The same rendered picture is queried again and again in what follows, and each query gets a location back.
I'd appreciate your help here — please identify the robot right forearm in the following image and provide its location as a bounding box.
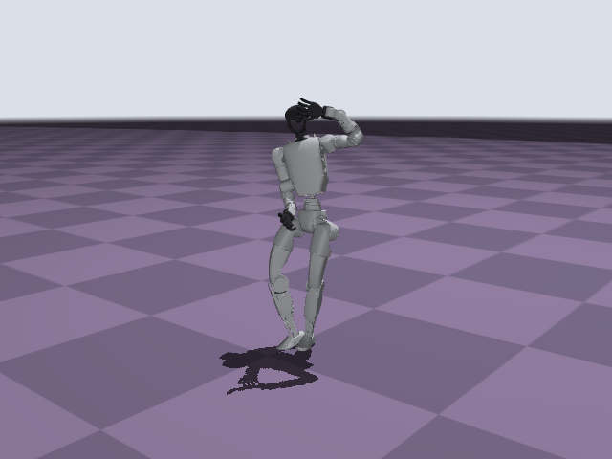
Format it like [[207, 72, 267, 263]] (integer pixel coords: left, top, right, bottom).
[[279, 184, 297, 216]]

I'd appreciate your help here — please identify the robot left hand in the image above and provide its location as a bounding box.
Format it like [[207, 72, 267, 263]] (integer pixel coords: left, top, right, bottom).
[[296, 98, 334, 121]]

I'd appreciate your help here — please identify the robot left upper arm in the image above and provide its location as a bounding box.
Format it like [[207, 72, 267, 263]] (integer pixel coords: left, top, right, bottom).
[[319, 129, 363, 153]]

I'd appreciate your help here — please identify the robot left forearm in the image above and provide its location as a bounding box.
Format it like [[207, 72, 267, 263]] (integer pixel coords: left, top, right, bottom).
[[325, 108, 361, 134]]

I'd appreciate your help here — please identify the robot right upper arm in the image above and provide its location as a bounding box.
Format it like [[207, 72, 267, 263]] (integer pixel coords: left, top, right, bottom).
[[272, 146, 295, 193]]

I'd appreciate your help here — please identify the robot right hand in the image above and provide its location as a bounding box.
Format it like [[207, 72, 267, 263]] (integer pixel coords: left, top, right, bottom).
[[278, 208, 296, 231]]

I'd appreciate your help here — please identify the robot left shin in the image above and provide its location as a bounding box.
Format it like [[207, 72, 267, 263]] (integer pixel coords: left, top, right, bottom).
[[304, 280, 325, 337]]

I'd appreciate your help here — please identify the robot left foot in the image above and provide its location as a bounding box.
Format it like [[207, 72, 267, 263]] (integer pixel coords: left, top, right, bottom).
[[295, 333, 316, 351]]

